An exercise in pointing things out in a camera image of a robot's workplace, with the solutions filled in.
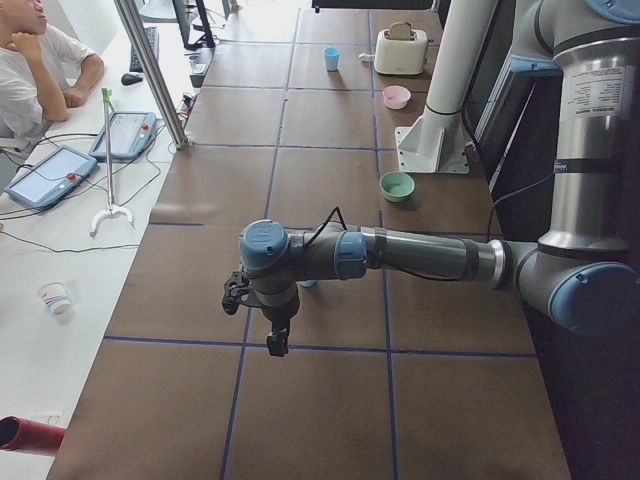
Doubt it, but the pink bowl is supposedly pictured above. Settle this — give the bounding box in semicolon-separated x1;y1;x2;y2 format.
382;85;412;110

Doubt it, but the toast slice in toaster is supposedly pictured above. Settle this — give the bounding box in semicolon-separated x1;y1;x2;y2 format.
388;21;412;41

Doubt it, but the teach pendant near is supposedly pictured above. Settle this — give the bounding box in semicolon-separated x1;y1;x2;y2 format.
4;146;97;210

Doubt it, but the teach pendant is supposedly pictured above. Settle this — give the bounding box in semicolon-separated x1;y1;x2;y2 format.
109;111;157;162
4;146;97;210

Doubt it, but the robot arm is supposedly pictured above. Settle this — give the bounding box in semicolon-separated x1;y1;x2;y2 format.
221;1;639;357

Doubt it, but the red cylinder object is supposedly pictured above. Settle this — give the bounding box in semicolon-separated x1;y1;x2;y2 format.
1;416;66;457

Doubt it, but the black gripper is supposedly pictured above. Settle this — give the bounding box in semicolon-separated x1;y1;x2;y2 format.
222;270;300;356

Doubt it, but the aluminium frame post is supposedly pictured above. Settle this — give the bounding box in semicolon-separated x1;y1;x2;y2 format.
114;0;189;150

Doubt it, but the paper cup on side table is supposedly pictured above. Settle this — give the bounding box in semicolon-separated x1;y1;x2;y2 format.
37;282;71;315

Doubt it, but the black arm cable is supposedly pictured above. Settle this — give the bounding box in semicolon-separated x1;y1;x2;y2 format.
299;205;351;251

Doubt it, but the cream toaster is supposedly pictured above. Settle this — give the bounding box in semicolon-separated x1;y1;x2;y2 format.
374;29;428;75

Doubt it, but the seated person in white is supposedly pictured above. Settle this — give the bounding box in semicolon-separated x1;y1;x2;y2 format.
1;1;104;140

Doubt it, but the black computer mouse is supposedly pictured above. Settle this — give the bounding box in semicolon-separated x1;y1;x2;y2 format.
121;72;143;86

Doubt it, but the black keyboard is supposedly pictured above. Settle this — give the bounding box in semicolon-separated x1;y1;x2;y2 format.
128;25;160;74

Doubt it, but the green bowl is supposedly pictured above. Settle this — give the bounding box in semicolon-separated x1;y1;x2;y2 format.
379;171;415;203

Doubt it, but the black monitor stand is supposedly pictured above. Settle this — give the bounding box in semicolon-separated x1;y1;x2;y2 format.
172;0;216;51

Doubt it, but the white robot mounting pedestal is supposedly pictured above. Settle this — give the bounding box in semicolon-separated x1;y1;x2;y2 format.
395;0;498;174

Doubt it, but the reacher grabber tool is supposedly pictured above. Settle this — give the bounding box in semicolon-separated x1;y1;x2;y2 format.
89;88;135;238

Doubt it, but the teach pendant far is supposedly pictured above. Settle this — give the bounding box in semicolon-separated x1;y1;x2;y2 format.
109;111;157;162

